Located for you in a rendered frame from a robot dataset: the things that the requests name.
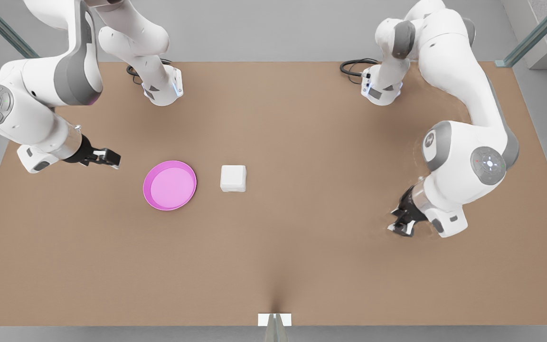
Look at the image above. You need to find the white closed box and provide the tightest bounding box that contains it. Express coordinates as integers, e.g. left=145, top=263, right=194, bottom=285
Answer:
left=220, top=165, right=247, bottom=193

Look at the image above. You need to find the pink round plate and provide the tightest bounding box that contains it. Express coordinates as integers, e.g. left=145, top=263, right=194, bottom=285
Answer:
left=143, top=161, right=198, bottom=211

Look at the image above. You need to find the black cable loop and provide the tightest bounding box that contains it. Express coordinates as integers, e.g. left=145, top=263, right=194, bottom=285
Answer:
left=340, top=58, right=381, bottom=85
left=126, top=58, right=173, bottom=86

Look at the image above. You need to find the silver frame post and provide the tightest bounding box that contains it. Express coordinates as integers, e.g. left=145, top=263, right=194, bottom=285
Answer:
left=258, top=313, right=292, bottom=342
left=0, top=0, right=40, bottom=59
left=495, top=0, right=547, bottom=68

